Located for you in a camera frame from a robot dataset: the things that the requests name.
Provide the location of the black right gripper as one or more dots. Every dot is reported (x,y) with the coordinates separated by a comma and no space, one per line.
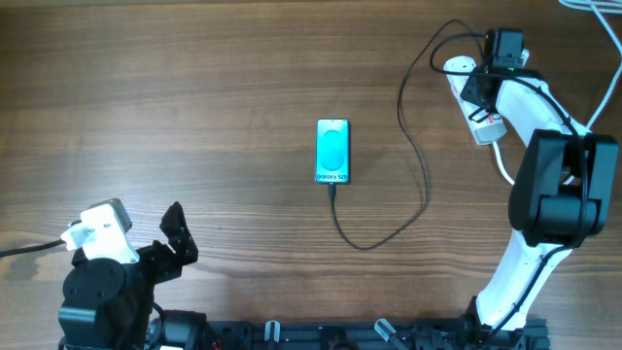
(467,91)

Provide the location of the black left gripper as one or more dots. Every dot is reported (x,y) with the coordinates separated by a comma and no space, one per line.
(168,261)

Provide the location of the blue screen Galaxy smartphone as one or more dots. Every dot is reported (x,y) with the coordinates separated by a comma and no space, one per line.
(332,160)

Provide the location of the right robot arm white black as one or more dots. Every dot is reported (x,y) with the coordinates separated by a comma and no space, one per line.
(562,190)

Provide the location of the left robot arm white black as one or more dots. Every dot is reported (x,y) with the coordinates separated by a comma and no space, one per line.
(109,295)

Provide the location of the white power strip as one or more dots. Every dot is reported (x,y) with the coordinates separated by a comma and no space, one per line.
(486,128)

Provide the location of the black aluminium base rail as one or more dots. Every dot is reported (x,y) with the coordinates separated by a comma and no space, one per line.
(434,334)

